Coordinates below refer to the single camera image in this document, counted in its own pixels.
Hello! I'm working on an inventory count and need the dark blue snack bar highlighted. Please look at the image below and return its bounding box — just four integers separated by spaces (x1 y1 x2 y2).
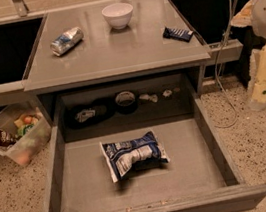
163 27 194 42

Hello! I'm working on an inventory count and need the grey counter cabinet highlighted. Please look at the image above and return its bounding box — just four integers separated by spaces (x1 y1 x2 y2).
11 0 220 129

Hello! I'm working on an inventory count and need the grey open drawer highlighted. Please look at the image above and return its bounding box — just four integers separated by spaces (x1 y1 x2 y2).
0 64 266 212

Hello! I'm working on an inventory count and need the clear plastic bin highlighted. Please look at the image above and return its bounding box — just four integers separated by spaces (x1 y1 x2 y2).
0 101 51 166

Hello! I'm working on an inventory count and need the orange fruit in bin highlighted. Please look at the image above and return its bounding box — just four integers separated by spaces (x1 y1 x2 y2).
24 115 33 125

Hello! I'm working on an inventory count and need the crushed silver blue can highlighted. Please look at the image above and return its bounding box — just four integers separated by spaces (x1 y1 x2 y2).
50 27 84 57

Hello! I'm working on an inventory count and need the green snack in bin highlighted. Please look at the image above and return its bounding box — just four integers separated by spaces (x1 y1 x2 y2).
17 124 34 137

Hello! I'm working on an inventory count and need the white cable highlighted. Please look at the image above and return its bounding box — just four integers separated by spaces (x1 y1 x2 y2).
193 0 256 131

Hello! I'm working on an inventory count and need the white bowl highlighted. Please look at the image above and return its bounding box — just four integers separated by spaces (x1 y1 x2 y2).
102 2 133 30

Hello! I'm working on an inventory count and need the blue chip bag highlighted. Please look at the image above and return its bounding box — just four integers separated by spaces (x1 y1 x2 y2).
100 130 170 183

